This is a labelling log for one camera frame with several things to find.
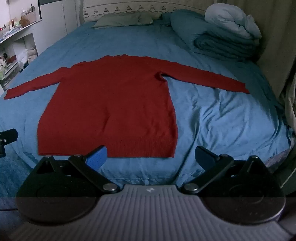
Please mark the red knit sweater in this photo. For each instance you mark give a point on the red knit sweater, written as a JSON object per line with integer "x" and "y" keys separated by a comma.
{"x": 108, "y": 104}

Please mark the white shelf unit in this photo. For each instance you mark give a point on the white shelf unit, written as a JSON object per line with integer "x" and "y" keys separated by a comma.
{"x": 22, "y": 44}

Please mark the brown jar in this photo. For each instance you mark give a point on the brown jar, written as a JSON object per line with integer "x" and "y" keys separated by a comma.
{"x": 24, "y": 20}

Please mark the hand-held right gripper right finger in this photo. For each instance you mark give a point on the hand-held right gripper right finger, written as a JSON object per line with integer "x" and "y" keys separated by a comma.
{"x": 204, "y": 158}

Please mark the folded white towels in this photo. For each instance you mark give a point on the folded white towels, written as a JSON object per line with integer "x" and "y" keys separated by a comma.
{"x": 26, "y": 54}

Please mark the blue bed sheet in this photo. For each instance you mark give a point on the blue bed sheet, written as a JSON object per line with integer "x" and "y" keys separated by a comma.
{"x": 217, "y": 120}

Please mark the rolled pale blue duvet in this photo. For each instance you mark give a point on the rolled pale blue duvet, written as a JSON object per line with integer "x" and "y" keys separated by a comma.
{"x": 233, "y": 20}

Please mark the folded teal blanket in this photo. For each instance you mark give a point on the folded teal blanket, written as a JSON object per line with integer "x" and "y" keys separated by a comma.
{"x": 208, "y": 39}

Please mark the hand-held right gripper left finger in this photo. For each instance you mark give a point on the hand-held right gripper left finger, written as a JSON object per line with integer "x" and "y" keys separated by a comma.
{"x": 98, "y": 158}

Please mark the headboard with lace cover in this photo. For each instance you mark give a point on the headboard with lace cover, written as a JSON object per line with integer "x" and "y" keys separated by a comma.
{"x": 143, "y": 8}

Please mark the green pillow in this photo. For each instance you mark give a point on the green pillow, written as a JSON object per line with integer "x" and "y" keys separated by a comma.
{"x": 124, "y": 19}

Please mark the white wardrobe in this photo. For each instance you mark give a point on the white wardrobe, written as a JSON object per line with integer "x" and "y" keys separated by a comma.
{"x": 59, "y": 25}

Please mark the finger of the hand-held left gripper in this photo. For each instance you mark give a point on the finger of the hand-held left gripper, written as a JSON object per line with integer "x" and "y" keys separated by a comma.
{"x": 8, "y": 135}

